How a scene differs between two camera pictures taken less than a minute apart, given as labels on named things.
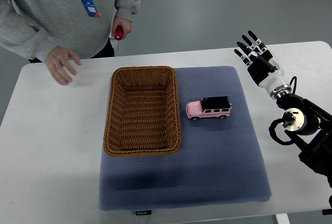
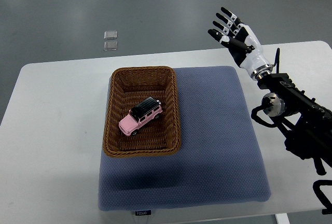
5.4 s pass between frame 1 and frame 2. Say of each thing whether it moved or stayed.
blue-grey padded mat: stayed
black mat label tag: stayed
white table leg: stayed
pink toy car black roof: moved
